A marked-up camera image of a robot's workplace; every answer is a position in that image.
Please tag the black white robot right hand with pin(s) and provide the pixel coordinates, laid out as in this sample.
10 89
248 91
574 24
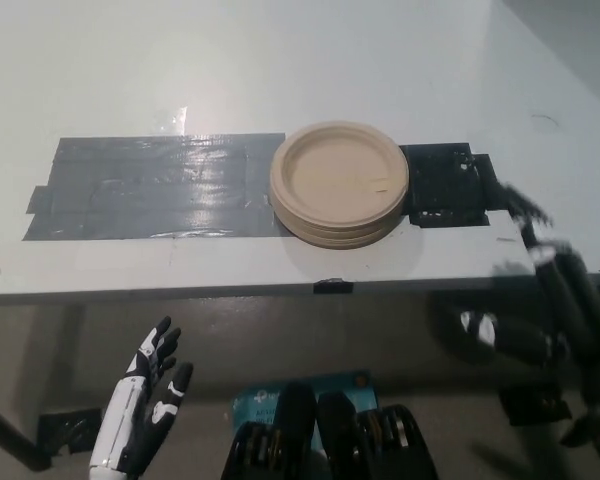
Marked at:
572 300

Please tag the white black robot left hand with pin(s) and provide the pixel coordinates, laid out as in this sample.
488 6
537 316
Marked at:
117 425

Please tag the stack of beige paper plates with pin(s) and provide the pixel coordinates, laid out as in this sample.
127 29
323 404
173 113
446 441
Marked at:
337 175

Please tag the black floor tape square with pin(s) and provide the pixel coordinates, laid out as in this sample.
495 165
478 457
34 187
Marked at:
65 427
530 405

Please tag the black table leg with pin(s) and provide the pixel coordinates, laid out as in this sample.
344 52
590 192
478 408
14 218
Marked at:
15 435

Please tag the teal cardboard box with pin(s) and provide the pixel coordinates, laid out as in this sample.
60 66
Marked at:
260 400

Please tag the black tape patch on table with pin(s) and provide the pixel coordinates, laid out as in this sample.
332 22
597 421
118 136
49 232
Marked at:
445 185

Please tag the small black tape strip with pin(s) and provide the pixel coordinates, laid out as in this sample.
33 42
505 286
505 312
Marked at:
332 286

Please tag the clear tape piece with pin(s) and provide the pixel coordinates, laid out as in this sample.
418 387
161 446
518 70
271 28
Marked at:
169 120

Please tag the grey duct tape patch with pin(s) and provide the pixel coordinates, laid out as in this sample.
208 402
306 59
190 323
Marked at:
155 190

